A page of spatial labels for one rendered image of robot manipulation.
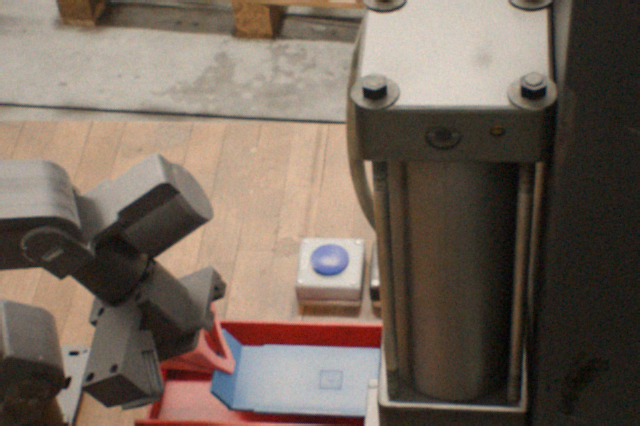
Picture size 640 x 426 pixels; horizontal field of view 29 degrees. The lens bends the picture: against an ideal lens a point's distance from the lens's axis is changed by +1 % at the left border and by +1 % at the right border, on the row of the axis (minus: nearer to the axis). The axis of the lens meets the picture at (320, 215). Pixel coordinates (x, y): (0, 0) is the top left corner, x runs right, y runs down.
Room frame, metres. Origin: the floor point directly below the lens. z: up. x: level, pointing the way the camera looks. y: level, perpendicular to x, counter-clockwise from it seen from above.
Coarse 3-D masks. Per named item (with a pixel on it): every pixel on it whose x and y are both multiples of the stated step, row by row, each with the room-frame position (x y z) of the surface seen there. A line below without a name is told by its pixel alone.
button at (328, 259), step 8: (320, 248) 0.84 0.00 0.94; (328, 248) 0.84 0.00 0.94; (336, 248) 0.83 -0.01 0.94; (344, 248) 0.83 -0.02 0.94; (312, 256) 0.83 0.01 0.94; (320, 256) 0.83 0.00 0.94; (328, 256) 0.82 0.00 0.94; (336, 256) 0.82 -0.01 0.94; (344, 256) 0.82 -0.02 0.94; (312, 264) 0.82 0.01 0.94; (320, 264) 0.82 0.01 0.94; (328, 264) 0.81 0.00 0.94; (336, 264) 0.81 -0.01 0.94; (344, 264) 0.81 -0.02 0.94; (320, 272) 0.81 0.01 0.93; (328, 272) 0.80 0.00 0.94; (336, 272) 0.80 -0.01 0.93
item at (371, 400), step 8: (368, 384) 0.49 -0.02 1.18; (376, 384) 0.49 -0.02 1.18; (368, 392) 0.48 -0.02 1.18; (376, 392) 0.48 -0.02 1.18; (368, 400) 0.48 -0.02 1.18; (376, 400) 0.48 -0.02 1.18; (368, 408) 0.47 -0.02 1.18; (376, 408) 0.47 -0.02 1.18; (368, 416) 0.46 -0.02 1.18; (376, 416) 0.46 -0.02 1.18; (368, 424) 0.46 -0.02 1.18; (376, 424) 0.46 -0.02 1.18
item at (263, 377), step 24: (240, 360) 0.70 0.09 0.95; (264, 360) 0.69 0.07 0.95; (288, 360) 0.69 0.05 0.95; (312, 360) 0.69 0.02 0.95; (336, 360) 0.68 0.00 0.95; (360, 360) 0.68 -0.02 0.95; (216, 384) 0.65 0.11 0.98; (240, 384) 0.67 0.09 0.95; (264, 384) 0.67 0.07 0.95; (288, 384) 0.66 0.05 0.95; (312, 384) 0.66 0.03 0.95; (360, 384) 0.65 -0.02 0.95; (240, 408) 0.64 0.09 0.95; (288, 408) 0.64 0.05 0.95; (312, 408) 0.63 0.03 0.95; (336, 408) 0.63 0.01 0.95; (360, 408) 0.63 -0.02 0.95
